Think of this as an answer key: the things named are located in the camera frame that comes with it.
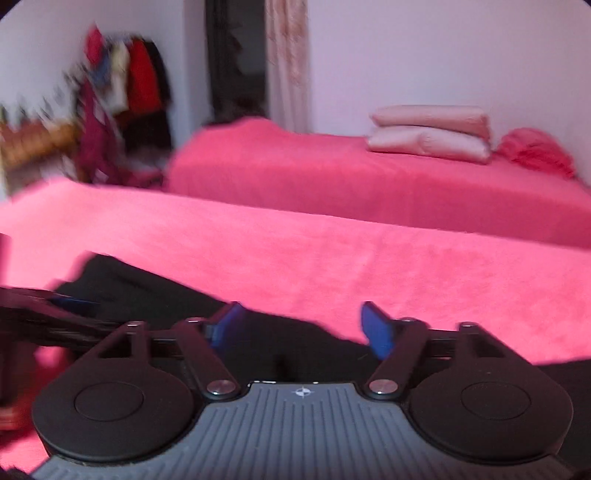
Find black knit pants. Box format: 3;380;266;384
55;253;591;398

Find near pink bed blanket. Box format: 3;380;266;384
0;177;591;476

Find far pink bed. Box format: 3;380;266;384
164;118;590;249

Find hanging clothes rack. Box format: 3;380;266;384
66;24;172;190

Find lower pink pillow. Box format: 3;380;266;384
367;126;491;164

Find pink pillow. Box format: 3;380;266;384
370;105;491;142
367;126;491;164

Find upper pink pillow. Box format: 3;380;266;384
370;105;491;142

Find folded pink blanket stack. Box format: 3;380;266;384
494;128;576;179

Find pink patterned curtain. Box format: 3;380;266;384
264;0;311;133

